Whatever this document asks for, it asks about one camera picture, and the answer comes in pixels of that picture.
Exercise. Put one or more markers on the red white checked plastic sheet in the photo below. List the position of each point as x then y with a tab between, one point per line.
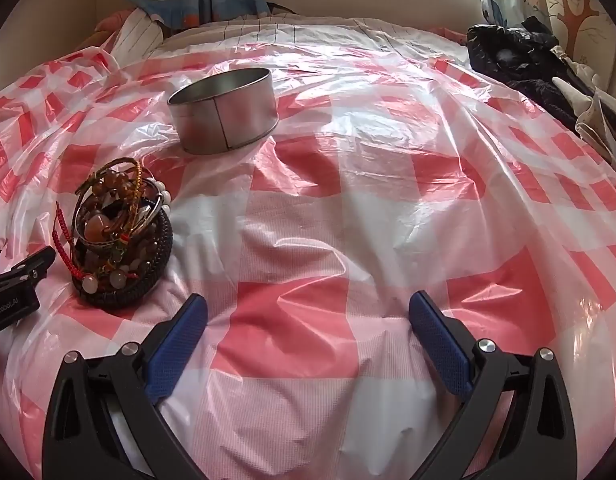
338	210

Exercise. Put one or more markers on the white striped pillow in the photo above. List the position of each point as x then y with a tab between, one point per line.
135	35

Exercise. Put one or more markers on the tree print curtain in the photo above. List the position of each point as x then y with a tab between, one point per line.
578	5

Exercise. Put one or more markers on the pink cloth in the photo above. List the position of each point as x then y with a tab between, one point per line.
105	24

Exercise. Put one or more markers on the white cloth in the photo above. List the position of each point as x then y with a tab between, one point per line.
590	110

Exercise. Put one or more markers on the round metal tin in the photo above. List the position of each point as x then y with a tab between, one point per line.
222	115

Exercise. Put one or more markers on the black jacket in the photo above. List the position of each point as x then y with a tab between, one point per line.
513	60

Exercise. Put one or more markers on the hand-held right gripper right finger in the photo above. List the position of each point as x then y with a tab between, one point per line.
438	342

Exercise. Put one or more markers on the grey striped quilt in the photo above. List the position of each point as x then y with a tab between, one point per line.
288	27

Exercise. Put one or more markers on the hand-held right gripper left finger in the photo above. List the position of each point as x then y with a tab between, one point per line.
180	345

